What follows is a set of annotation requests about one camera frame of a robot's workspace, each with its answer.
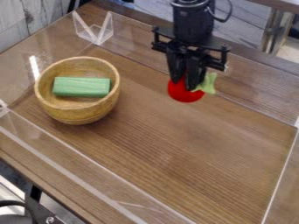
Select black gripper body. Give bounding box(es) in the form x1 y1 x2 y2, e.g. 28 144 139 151
152 0 231 71

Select clear acrylic front barrier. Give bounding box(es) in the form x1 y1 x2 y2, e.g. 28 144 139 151
0 100 195 224

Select metal table leg background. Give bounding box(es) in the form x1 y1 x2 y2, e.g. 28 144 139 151
261 8 295 55

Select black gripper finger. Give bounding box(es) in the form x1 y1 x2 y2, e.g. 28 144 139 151
186 52 207 91
166 43 186 83

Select red strawberry toy green leaves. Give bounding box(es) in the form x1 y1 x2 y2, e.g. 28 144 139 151
167 73 218 103

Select wooden bowl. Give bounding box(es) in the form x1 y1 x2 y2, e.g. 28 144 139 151
34 56 120 125

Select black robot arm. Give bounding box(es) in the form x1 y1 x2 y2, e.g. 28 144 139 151
152 0 234 91

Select green rectangular block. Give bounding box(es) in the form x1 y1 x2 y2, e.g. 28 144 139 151
52 77 111 98

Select black cable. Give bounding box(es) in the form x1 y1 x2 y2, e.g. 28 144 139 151
0 199 34 217

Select black table frame bracket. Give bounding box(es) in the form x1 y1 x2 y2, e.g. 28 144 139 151
24 185 66 224

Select clear acrylic corner bracket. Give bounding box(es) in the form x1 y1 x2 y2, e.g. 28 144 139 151
71 11 114 46

